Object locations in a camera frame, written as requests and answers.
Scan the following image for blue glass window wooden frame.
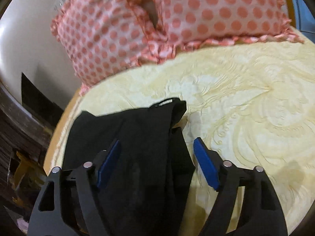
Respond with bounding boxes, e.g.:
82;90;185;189
287;0;314;42

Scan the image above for cream embossed bedspread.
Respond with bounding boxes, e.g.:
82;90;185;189
44;36;314;235

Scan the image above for pink polka dot pillow right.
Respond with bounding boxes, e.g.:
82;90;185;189
128;0;301;60

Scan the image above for dark wooden furniture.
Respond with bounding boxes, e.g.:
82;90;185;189
1;85;52;235

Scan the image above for black pants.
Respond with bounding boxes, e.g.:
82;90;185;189
62;98;195;235

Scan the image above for pink polka dot pillow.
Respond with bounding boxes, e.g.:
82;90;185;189
128;0;301;60
51;0;159;95

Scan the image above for pink polka dot pillow left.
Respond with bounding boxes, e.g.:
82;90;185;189
51;0;159;95

